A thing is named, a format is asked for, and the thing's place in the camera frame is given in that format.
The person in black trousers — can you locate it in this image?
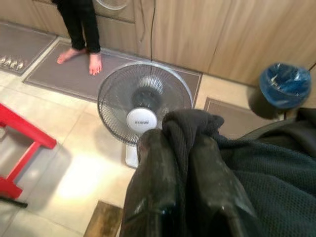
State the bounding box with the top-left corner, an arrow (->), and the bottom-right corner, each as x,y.
51,0 -> 103,76

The wooden cabinet front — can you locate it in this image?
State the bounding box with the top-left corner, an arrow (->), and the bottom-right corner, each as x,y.
0,0 -> 316,87

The white electric floor fan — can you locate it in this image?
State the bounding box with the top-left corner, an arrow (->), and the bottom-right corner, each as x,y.
97,61 -> 194,169

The black power cable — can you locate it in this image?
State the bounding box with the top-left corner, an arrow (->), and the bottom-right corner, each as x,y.
139,0 -> 157,62

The dark knitted garment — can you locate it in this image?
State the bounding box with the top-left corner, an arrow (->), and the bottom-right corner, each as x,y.
161,108 -> 316,237

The grey floor mat with print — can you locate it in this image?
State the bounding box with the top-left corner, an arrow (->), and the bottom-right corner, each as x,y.
0,21 -> 59,76

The bin with blue bag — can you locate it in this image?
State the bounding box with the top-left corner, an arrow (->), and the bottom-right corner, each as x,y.
248,63 -> 312,120

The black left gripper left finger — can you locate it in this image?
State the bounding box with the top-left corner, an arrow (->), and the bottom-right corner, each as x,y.
120,128 -> 179,237

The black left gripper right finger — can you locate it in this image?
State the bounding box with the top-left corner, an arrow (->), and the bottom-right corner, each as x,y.
189,135 -> 263,237

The washing machine door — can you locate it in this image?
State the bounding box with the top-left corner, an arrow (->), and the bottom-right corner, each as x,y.
95,0 -> 127,11

